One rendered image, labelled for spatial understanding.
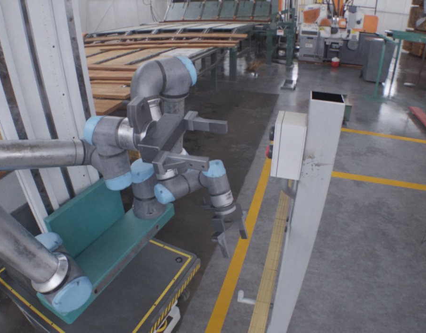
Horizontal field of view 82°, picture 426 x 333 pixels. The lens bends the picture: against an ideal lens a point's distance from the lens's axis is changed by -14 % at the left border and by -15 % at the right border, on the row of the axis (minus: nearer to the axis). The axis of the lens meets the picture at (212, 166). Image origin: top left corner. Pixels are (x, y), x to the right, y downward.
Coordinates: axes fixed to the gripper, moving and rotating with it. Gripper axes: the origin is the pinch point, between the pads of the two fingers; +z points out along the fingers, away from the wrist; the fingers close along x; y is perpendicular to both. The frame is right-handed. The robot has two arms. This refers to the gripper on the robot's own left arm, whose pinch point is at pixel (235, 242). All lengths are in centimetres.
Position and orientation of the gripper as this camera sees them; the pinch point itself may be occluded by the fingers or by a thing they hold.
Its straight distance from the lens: 107.9
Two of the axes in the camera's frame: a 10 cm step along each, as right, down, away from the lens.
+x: 5.6, -3.2, 7.7
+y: 7.8, -1.1, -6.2
